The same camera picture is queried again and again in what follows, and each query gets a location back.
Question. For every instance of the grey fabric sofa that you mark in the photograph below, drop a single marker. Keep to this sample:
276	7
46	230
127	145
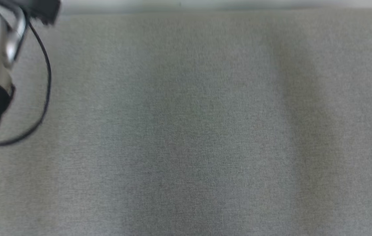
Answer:
186	131

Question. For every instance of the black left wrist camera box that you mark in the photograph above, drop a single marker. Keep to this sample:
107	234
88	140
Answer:
41	8

